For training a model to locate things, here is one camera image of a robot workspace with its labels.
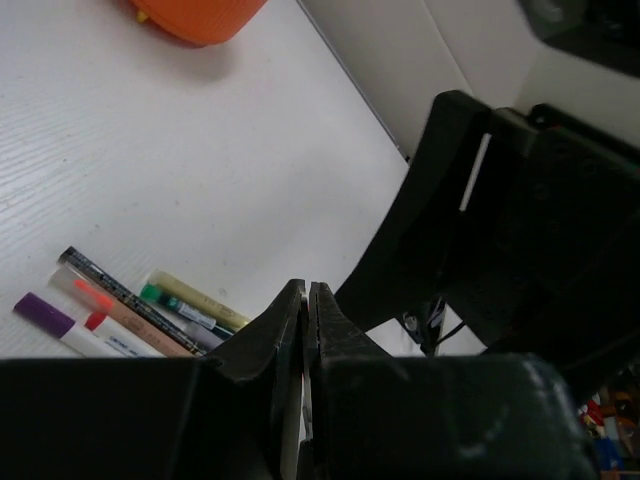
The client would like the red-capped white marker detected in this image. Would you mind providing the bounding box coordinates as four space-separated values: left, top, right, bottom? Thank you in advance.
84 312 163 357

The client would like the yellow highlighter pen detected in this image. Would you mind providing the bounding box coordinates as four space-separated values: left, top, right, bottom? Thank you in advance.
148 270 251 332

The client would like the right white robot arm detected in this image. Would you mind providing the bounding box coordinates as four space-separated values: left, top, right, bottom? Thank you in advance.
335 1 639 403

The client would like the green-capped pen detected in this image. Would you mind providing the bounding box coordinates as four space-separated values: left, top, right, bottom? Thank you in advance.
140 284 233 339

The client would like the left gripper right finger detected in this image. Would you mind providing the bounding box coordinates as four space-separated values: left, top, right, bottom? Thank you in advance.
307 283 599 479

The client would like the purple-capped white marker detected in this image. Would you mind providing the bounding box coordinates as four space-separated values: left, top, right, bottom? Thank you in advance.
13 292 123 358

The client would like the orange round organizer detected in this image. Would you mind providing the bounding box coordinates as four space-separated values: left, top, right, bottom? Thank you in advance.
132 0 266 46

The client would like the black thin pen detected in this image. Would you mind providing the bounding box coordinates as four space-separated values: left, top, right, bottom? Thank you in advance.
59 247 206 356

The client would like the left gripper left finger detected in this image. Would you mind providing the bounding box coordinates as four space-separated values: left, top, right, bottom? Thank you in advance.
1 280 305 479

